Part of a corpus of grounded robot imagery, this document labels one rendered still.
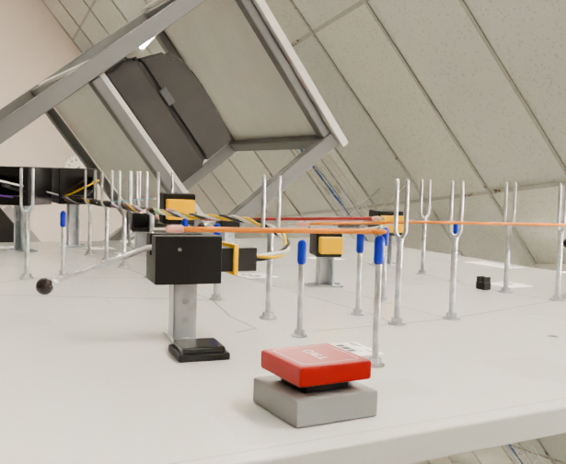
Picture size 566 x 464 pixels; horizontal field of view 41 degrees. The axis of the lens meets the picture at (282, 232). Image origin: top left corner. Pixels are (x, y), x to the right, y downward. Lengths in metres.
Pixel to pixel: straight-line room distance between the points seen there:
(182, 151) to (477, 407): 1.33
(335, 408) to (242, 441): 0.06
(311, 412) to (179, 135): 1.35
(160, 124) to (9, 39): 6.70
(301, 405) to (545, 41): 3.06
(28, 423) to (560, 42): 3.09
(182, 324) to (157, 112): 1.13
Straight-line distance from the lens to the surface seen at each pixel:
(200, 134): 1.77
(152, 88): 1.73
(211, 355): 0.58
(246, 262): 0.65
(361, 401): 0.46
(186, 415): 0.46
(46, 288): 0.63
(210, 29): 2.03
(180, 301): 0.64
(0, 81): 8.28
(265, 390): 0.47
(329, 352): 0.47
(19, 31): 8.41
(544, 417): 0.52
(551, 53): 3.44
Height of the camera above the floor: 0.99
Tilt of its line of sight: 19 degrees up
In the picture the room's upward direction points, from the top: 49 degrees clockwise
